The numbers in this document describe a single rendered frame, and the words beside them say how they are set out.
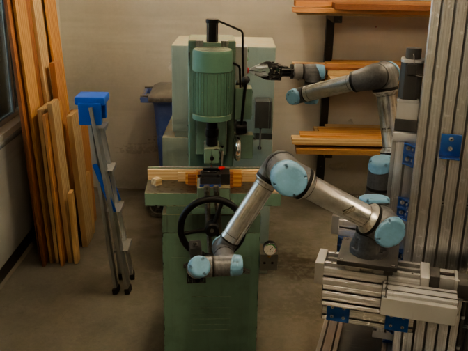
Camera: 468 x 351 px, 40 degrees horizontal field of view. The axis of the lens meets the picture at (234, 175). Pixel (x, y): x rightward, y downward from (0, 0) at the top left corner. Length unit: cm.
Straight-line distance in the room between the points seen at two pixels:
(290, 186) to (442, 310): 72
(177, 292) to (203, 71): 102
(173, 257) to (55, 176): 136
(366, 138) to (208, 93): 232
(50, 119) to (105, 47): 139
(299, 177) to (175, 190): 87
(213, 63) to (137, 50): 247
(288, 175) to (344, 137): 276
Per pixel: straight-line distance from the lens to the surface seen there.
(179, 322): 311
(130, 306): 376
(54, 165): 408
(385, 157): 295
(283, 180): 213
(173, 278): 299
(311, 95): 303
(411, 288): 250
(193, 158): 313
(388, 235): 231
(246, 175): 297
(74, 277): 411
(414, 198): 260
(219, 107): 280
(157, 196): 283
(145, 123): 529
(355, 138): 488
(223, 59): 277
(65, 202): 414
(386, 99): 299
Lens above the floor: 189
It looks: 19 degrees down
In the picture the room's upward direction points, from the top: 1 degrees clockwise
